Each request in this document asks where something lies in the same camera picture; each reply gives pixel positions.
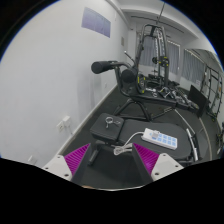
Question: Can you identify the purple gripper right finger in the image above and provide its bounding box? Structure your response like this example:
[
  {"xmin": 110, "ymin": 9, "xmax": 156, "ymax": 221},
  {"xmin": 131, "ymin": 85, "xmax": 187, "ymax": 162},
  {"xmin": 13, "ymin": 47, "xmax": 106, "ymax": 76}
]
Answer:
[{"xmin": 132, "ymin": 142, "xmax": 185, "ymax": 182}]

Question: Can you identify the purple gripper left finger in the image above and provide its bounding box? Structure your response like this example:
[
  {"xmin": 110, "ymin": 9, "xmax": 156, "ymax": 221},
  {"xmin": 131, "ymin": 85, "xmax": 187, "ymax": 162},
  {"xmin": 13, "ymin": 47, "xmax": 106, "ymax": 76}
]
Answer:
[{"xmin": 42, "ymin": 143, "xmax": 91, "ymax": 182}]

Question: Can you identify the white charger plug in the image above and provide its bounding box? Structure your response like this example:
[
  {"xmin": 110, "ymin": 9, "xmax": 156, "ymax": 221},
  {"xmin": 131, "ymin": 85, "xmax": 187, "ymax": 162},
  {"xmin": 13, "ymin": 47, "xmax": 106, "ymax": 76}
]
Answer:
[{"xmin": 150, "ymin": 131, "xmax": 160, "ymax": 139}]

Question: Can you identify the white power strip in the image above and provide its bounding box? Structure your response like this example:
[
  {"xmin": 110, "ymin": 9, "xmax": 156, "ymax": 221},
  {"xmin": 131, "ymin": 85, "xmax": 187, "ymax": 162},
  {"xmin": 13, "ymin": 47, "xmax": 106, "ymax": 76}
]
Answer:
[{"xmin": 142, "ymin": 128, "xmax": 178, "ymax": 150}]

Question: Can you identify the black weight bench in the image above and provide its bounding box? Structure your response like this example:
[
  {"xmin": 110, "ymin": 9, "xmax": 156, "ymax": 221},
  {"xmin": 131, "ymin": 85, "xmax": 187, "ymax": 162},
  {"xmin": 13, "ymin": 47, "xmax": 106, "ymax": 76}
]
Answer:
[{"xmin": 90, "ymin": 113, "xmax": 199, "ymax": 166}]

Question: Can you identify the metal clip on bench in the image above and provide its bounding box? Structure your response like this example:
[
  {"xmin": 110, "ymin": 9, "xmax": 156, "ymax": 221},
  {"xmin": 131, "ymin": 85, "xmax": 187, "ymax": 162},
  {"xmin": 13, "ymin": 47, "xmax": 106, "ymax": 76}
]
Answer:
[{"xmin": 105, "ymin": 117, "xmax": 121, "ymax": 128}]

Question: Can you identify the black flat board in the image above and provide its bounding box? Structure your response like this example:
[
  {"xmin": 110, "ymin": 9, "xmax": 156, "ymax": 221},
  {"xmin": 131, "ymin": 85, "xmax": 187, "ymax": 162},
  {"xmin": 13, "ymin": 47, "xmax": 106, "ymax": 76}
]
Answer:
[{"xmin": 188, "ymin": 86, "xmax": 207, "ymax": 117}]

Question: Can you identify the black multi-gym machine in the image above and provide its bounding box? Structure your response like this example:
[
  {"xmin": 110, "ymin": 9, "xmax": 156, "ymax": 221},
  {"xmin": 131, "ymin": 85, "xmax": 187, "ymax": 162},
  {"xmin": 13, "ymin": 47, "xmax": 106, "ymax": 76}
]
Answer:
[{"xmin": 91, "ymin": 24, "xmax": 199, "ymax": 121}]

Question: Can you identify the black rack at right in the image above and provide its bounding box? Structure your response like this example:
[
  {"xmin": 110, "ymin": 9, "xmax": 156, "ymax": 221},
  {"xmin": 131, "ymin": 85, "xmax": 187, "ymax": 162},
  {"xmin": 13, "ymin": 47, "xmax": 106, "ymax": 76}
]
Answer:
[{"xmin": 200, "ymin": 66, "xmax": 223, "ymax": 121}]

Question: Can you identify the grey window curtain right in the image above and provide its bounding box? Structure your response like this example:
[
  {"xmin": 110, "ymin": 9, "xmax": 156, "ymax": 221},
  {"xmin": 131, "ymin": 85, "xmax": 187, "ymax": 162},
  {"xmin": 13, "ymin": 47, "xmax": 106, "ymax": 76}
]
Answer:
[{"xmin": 182, "ymin": 50, "xmax": 205, "ymax": 83}]

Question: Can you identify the grey window curtain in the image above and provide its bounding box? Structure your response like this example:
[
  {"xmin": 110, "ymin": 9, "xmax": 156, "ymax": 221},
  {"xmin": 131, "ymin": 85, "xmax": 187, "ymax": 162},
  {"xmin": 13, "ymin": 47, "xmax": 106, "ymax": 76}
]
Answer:
[
  {"xmin": 182, "ymin": 50, "xmax": 205, "ymax": 83},
  {"xmin": 139, "ymin": 37, "xmax": 156, "ymax": 66}
]

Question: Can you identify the grey window curtain left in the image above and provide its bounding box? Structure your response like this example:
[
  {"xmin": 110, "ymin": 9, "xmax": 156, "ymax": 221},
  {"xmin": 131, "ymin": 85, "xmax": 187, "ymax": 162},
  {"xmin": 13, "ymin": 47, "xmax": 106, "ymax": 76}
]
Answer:
[{"xmin": 139, "ymin": 37, "xmax": 156, "ymax": 66}]

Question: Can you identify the white power strip cable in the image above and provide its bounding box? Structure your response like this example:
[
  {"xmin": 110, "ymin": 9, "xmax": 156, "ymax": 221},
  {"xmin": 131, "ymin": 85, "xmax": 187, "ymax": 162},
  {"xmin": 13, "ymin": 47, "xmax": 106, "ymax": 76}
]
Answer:
[{"xmin": 113, "ymin": 131, "xmax": 147, "ymax": 157}]

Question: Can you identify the white wall socket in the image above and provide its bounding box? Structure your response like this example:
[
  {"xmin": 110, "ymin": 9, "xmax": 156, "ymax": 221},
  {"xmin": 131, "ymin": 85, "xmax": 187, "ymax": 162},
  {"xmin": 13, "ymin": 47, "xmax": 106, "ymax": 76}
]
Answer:
[{"xmin": 56, "ymin": 116, "xmax": 71, "ymax": 132}]

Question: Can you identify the purple wall poster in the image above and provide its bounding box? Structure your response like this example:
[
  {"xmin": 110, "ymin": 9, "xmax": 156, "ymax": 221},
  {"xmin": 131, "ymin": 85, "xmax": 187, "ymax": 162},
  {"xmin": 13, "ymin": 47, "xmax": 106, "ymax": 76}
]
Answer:
[{"xmin": 82, "ymin": 7, "xmax": 111, "ymax": 37}]

